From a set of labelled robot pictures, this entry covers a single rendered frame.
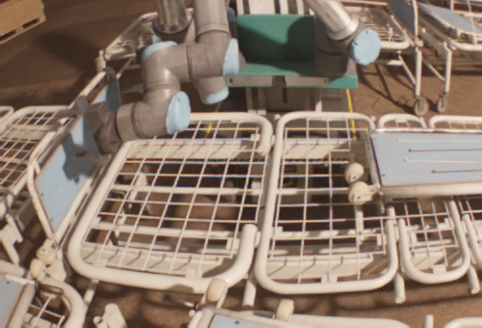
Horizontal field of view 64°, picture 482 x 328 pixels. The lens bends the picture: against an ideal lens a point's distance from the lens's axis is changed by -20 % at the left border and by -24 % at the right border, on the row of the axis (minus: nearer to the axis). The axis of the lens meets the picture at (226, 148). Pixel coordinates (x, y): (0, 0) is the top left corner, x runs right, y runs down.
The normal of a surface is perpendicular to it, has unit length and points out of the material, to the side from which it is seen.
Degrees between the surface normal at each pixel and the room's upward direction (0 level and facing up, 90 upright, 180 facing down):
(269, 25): 90
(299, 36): 90
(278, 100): 90
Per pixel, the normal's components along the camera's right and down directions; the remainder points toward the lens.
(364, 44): 0.39, 0.51
